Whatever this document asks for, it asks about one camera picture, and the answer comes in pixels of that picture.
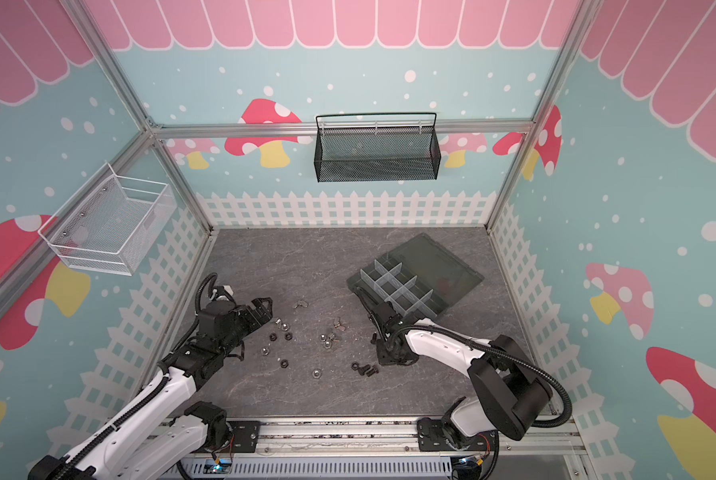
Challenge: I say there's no white wire mesh basket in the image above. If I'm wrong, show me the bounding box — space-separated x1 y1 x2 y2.
38 164 177 276

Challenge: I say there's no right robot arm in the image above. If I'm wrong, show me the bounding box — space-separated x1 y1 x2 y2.
363 302 573 450

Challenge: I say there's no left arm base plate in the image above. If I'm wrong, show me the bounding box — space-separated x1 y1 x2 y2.
216 420 262 455

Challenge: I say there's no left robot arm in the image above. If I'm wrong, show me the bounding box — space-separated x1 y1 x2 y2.
29 286 274 479

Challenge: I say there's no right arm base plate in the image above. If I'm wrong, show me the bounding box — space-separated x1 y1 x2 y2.
416 417 497 452

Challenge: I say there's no clear compartment organizer box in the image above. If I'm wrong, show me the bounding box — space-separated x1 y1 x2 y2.
347 233 484 320

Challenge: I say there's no aluminium mounting rail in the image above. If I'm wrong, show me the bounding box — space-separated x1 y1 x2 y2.
92 415 587 458

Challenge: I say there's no black wire mesh basket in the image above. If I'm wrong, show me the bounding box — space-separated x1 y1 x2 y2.
314 112 442 183

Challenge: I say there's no grey slotted cable duct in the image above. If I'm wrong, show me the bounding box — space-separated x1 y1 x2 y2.
182 457 453 479

